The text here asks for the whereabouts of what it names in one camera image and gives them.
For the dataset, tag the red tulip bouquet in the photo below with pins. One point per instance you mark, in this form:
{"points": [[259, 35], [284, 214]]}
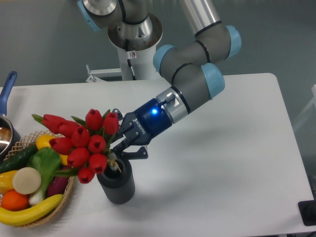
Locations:
{"points": [[86, 142]]}

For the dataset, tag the beige round slice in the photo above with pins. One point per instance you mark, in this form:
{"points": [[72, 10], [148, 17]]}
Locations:
{"points": [[26, 180]]}

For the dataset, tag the dark green cucumber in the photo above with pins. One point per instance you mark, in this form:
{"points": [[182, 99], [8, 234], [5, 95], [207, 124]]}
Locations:
{"points": [[18, 160]]}

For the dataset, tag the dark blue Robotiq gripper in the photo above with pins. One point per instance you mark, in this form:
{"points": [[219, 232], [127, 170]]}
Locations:
{"points": [[139, 128]]}

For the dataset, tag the black device at table edge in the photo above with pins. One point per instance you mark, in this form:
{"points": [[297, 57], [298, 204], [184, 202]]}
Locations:
{"points": [[308, 212]]}

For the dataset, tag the long yellow banana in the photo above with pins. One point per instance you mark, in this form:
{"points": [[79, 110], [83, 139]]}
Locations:
{"points": [[29, 215]]}

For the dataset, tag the green bok choy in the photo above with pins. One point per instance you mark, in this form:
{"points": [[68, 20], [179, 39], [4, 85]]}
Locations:
{"points": [[46, 161]]}

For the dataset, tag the blue handled saucepan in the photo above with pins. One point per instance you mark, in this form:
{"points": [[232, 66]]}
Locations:
{"points": [[8, 135]]}

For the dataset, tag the yellow pepper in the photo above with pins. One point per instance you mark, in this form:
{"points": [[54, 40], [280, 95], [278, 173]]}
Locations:
{"points": [[6, 181]]}

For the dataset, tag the orange fruit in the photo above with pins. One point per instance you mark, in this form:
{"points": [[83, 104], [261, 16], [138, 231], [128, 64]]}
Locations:
{"points": [[14, 201]]}

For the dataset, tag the woven wicker basket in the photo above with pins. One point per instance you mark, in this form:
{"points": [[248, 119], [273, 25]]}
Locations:
{"points": [[29, 140]]}

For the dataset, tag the dark grey ribbed vase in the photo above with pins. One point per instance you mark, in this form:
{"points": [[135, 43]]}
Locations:
{"points": [[119, 187]]}

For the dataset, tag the yellow squash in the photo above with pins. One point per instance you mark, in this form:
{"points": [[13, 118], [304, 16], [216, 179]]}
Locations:
{"points": [[43, 141]]}

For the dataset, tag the purple sweet potato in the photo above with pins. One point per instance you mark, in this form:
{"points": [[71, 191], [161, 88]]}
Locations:
{"points": [[57, 186]]}

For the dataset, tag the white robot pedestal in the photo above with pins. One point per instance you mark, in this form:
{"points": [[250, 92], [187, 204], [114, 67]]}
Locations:
{"points": [[136, 45]]}

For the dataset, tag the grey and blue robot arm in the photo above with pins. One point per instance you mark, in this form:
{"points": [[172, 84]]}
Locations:
{"points": [[191, 71]]}

